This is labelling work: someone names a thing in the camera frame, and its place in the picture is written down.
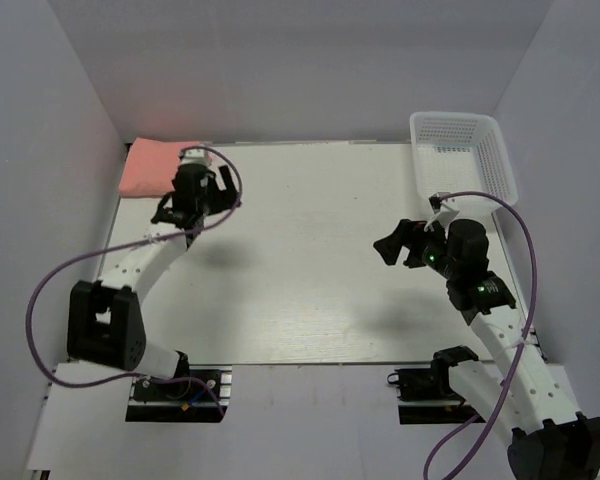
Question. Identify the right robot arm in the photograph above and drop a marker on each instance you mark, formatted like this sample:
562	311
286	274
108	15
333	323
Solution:
544	431

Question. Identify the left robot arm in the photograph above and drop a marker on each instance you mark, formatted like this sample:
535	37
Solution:
105	324

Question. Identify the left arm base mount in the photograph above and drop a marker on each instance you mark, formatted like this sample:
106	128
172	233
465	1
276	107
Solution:
182	403

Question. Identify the pink t shirt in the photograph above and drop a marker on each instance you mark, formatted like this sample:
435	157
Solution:
150	167

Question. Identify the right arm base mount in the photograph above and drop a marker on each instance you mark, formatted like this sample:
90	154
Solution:
420	402

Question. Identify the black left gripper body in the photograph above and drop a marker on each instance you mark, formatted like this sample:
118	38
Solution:
218	201

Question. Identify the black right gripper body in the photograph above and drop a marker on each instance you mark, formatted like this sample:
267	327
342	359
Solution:
428	248

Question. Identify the white plastic basket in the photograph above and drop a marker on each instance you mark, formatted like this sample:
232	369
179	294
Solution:
454	152

